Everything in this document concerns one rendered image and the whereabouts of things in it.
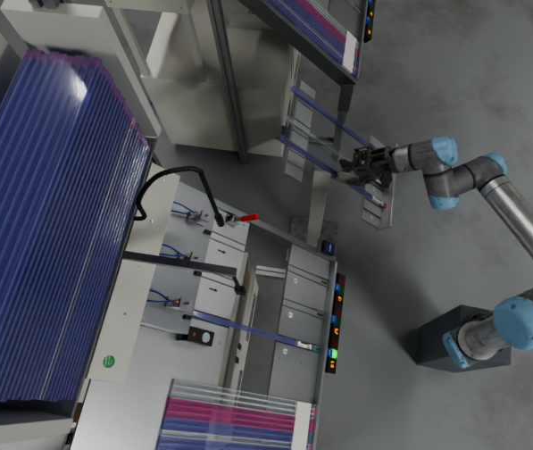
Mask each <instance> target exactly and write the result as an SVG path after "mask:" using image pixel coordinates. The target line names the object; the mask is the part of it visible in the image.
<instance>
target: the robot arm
mask: <svg viewBox="0 0 533 450"><path fill-rule="evenodd" d="M363 148H367V150H363V151H360V150H359V149H363ZM354 150H355V153H354V158H353V160H352V161H348V160H347V159H344V158H342V159H339V163H340V165H341V166H340V167H339V168H337V169H336V171H337V175H338V176H336V177H333V179H334V180H336V181H338V182H341V183H345V184H348V185H353V186H363V185H366V184H370V183H371V181H373V180H375V181H376V180H377V179H378V178H380V182H381V187H382V188H389V184H390V183H391V182H392V172H393V173H399V172H401V173H403V172H408V171H418V170H421V171H422V174H423V178H424V182H425V185H426V189H427V192H428V193H427V196H428V197H429V201H430V204H431V206H432V208H434V209H437V210H447V209H451V208H453V207H455V206H456V205H458V204H459V202H460V201H459V198H460V197H459V195H460V194H463V193H465V192H468V191H470V190H472V189H474V188H476V189H477V190H478V191H479V192H480V194H481V195H482V196H483V197H484V198H485V200H486V201H487V202H488V204H489V205H490V206H491V207H492V209H493V210H494V211H495V212H496V214H497V215H498V216H499V218H500V219H501V220H502V221H503V223H504V224H505V225H506V227H507V228H508V229H509V230H510V231H511V233H512V234H513V235H514V236H515V237H516V238H517V240H518V241H519V242H520V243H521V245H522V246H523V247H524V249H525V250H526V251H527V252H528V254H529V255H530V256H531V258H532V259H533V208H532V206H531V205H530V204H529V203H528V202H527V200H526V199H525V198H524V197H523V196H522V195H521V193H520V192H519V191H518V190H517V189H516V187H515V186H514V185H513V184H512V183H511V181H510V180H508V179H507V178H506V177H505V174H506V172H507V164H506V163H505V162H504V161H505V159H504V158H503V157H502V156H501V155H500V154H497V153H491V154H486V155H482V156H479V157H477V158H476V159H474V160H472V161H469V162H466V163H464V164H461V165H459V166H456V167H454V168H452V164H454V163H456V162H457V160H458V152H457V145H456V143H455V141H454V139H453V138H452V137H437V138H435V137H434V138H432V139H430V140H425V141H421V142H417V143H413V144H407V145H403V146H397V147H396V148H391V147H390V146H386V147H381V148H378V149H373V148H372V147H371V146H364V147H359V148H355V149H354ZM349 171H353V172H354V173H347V172H349ZM380 175H381V176H380ZM443 342H444V345H445V347H446V351H447V352H448V353H449V355H450V356H451V358H452V359H453V361H454V362H455V364H456V365H457V366H459V367H460V368H466V367H470V366H471V365H472V364H474V363H478V362H481V361H484V360H486V359H489V358H490V357H492V356H493V355H495V354H500V353H502V352H503V351H504V350H505V349H507V348H509V347H511V346H513V347H514V348H516V349H519V350H529V349H533V288H532V289H529V290H527V291H525V292H523V293H521V294H518V295H516V296H514V297H510V298H507V299H505V300H503V301H502V302H501V303H500V304H498V305H497V306H496V308H495V309H494V311H493V312H477V313H475V314H473V315H472V316H470V317H469V318H468V319H467V321H466V322H465V324H463V325H462V326H461V327H459V328H457V329H453V330H451V331H448V332H447V333H445V334H444V335H443Z"/></svg>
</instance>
